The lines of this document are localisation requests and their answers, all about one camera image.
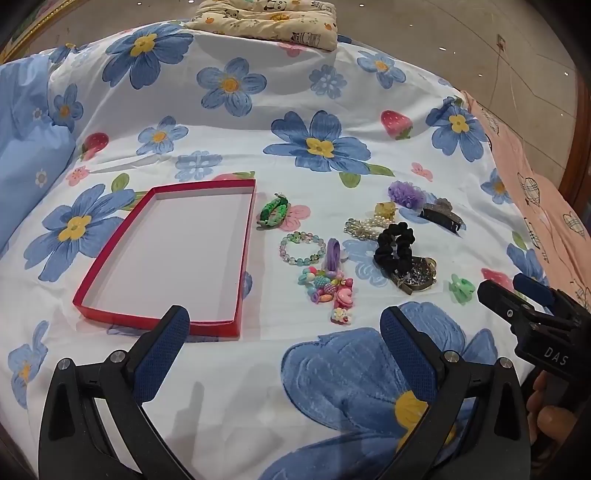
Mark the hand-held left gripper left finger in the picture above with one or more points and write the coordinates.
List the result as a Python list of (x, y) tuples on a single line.
[(161, 357)]

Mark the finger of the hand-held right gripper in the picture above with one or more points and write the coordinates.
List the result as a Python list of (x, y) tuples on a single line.
[(501, 302), (533, 288)]

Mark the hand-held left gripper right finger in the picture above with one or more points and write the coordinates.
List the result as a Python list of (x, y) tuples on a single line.
[(408, 357)]

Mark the green claw hair clip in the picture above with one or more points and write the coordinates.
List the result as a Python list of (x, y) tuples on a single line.
[(461, 288)]

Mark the pink charm hair clip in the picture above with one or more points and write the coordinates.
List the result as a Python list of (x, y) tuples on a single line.
[(344, 300)]

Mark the red shallow cardboard box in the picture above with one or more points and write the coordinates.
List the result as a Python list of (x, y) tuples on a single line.
[(166, 258)]

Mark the black fabric scrunchie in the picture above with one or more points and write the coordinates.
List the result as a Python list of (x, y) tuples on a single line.
[(392, 251)]

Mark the small yellow hair clip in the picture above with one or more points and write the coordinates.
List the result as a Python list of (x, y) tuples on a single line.
[(386, 208)]

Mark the person's right hand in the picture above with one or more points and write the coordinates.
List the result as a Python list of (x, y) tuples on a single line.
[(549, 415)]

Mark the glittery metal charm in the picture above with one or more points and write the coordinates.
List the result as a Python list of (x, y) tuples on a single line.
[(412, 275)]

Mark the pink printed cloth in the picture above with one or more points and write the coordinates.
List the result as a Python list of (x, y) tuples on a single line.
[(531, 184)]

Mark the black claw hair clip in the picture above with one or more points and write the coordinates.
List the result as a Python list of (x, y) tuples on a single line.
[(441, 214)]

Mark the purple flower scrunchie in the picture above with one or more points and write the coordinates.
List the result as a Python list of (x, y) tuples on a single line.
[(406, 194)]

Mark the light blue pillow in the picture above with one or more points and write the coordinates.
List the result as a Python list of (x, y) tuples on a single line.
[(27, 152)]

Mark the blue floral bedsheet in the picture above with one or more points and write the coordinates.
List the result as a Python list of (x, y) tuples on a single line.
[(286, 106)]

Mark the panda printed quilt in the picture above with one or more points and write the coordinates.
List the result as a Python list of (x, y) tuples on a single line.
[(258, 18)]

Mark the gold picture frame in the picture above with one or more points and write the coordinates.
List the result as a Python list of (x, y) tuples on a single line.
[(21, 30)]

